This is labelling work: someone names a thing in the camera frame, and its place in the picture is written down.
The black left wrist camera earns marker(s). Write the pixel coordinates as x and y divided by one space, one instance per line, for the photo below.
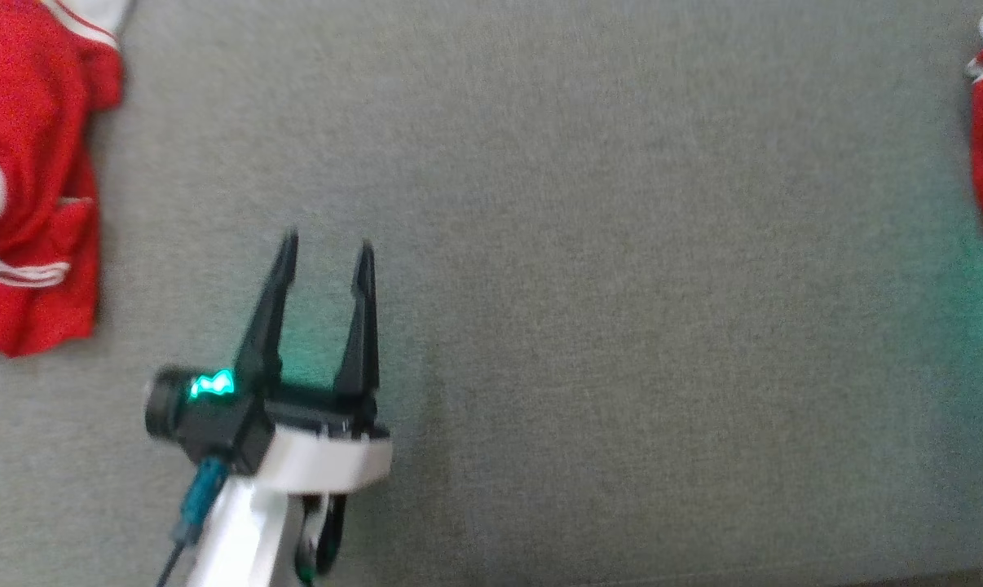
206 424

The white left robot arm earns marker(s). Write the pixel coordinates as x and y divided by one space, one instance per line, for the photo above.
239 538

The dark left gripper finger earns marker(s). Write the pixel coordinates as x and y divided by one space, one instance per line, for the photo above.
265 334
361 342

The red jersey with white trim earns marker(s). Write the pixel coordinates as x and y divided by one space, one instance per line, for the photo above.
27 122

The grey fabric sofa seat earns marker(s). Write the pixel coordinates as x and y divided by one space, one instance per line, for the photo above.
622 285

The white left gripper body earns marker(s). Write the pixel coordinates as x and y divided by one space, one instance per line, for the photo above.
328 456

